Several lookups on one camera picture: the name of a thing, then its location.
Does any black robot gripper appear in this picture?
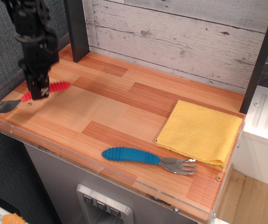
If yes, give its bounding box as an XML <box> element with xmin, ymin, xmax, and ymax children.
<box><xmin>14</xmin><ymin>28</ymin><xmax>59</xmax><ymax>100</ymax></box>

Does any red handled metal spoon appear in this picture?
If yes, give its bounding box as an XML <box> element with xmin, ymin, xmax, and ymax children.
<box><xmin>0</xmin><ymin>81</ymin><xmax>71</xmax><ymax>114</ymax></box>

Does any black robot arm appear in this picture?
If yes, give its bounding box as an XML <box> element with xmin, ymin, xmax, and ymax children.
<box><xmin>3</xmin><ymin>0</ymin><xmax>59</xmax><ymax>100</ymax></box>

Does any clear acrylic table edge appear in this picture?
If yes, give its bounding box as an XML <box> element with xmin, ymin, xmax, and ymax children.
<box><xmin>0</xmin><ymin>111</ymin><xmax>221</xmax><ymax>224</ymax></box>

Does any grey cabinet body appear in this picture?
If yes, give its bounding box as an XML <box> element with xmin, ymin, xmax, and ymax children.
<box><xmin>25</xmin><ymin>144</ymin><xmax>194</xmax><ymax>224</ymax></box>

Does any silver dispenser panel with buttons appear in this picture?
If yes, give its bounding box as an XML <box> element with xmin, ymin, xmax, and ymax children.
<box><xmin>76</xmin><ymin>184</ymin><xmax>134</xmax><ymax>224</ymax></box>

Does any orange object bottom left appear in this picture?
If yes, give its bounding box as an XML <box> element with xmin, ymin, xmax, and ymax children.
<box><xmin>1</xmin><ymin>213</ymin><xmax>26</xmax><ymax>224</ymax></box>

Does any yellow folded cloth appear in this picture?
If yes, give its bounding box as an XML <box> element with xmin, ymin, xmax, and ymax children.
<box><xmin>155</xmin><ymin>100</ymin><xmax>243</xmax><ymax>169</ymax></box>

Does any white toy sink unit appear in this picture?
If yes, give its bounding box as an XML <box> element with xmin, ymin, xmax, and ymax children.
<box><xmin>231</xmin><ymin>34</ymin><xmax>268</xmax><ymax>190</ymax></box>

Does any dark left shelf post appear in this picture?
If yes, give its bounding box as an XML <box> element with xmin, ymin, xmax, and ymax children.
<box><xmin>63</xmin><ymin>0</ymin><xmax>90</xmax><ymax>62</ymax></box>

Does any dark shelf post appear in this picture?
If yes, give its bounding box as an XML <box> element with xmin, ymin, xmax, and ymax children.
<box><xmin>240</xmin><ymin>28</ymin><xmax>268</xmax><ymax>114</ymax></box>
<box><xmin>63</xmin><ymin>0</ymin><xmax>90</xmax><ymax>62</ymax></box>

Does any blue handled metal fork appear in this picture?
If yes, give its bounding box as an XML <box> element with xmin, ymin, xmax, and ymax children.
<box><xmin>102</xmin><ymin>147</ymin><xmax>197</xmax><ymax>175</ymax></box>

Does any dark right shelf post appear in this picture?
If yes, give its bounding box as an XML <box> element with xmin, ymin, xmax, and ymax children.
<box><xmin>240</xmin><ymin>28</ymin><xmax>268</xmax><ymax>114</ymax></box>

